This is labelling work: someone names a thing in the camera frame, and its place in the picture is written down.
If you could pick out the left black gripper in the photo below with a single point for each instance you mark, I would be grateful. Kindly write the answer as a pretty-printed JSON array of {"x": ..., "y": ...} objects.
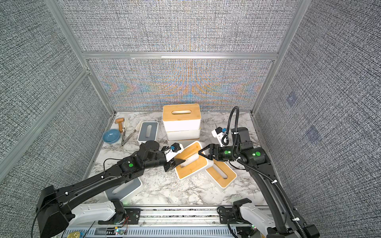
[{"x": 171, "y": 165}]

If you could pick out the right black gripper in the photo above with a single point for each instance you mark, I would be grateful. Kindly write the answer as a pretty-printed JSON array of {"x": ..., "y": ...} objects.
[{"x": 213, "y": 152}]

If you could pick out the bamboo lid tissue box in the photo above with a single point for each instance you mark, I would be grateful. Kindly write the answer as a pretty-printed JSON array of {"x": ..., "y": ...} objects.
[
  {"x": 220, "y": 177},
  {"x": 184, "y": 143},
  {"x": 193, "y": 162},
  {"x": 182, "y": 117}
]

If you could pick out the yellow lid tissue box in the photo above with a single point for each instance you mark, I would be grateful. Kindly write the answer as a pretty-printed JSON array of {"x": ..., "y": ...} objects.
[{"x": 183, "y": 135}]

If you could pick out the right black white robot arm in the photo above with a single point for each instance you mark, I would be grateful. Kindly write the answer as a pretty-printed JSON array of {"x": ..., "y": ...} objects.
[{"x": 285, "y": 221}]

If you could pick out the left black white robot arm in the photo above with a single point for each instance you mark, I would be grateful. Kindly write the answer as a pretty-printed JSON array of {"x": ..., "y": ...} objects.
[{"x": 54, "y": 210}]

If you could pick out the back grey lid tissue box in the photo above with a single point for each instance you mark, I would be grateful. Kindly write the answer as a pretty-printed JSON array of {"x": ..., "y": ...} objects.
[{"x": 148, "y": 131}]

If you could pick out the grey lid tissue box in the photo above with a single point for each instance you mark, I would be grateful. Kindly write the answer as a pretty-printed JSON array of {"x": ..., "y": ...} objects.
[
  {"x": 148, "y": 131},
  {"x": 125, "y": 192}
]

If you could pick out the front grey lid tissue box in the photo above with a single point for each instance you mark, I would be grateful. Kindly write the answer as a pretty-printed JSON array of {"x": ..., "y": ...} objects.
[{"x": 125, "y": 192}]

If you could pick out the blue bowl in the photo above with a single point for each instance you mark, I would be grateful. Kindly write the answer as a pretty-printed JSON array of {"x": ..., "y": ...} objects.
[{"x": 111, "y": 136}]

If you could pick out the brass round object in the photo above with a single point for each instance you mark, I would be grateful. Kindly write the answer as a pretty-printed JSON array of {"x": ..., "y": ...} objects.
[{"x": 76, "y": 234}]

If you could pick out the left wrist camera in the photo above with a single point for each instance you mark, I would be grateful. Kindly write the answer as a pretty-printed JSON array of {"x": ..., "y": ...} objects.
[{"x": 173, "y": 151}]

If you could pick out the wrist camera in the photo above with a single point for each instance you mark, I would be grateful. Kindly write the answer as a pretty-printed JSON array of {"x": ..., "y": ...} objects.
[
  {"x": 221, "y": 134},
  {"x": 173, "y": 151}
]

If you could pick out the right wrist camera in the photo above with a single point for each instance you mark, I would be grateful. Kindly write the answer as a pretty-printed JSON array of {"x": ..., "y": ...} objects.
[{"x": 221, "y": 134}]

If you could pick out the white spatula metal handle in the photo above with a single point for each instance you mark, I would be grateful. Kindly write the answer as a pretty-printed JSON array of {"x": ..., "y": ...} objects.
[{"x": 126, "y": 139}]

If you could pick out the aluminium front rail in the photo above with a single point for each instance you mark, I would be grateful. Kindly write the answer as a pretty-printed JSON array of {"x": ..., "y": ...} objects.
[{"x": 166, "y": 222}]

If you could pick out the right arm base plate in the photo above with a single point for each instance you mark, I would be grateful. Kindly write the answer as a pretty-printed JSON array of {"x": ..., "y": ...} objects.
[{"x": 228, "y": 213}]

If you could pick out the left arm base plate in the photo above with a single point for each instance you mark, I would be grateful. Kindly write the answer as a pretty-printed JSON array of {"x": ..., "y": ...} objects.
[{"x": 129, "y": 216}]

